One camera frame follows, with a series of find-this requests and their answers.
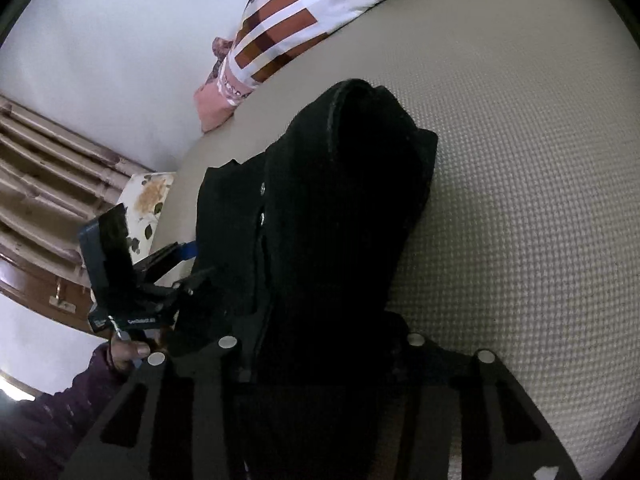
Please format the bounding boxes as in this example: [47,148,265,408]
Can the black pants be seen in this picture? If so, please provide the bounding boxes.
[169,79,437,479]

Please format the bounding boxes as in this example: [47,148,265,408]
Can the person's left hand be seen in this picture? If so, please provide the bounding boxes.
[108,330,166,373]

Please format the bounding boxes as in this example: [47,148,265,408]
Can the floral white pillow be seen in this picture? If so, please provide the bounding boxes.
[118,172,175,263]

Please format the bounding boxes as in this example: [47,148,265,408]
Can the striped beige curtain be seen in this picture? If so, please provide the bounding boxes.
[1,98,149,285]

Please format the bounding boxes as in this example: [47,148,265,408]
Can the beige woven mattress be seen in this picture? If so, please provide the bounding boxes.
[155,0,639,479]

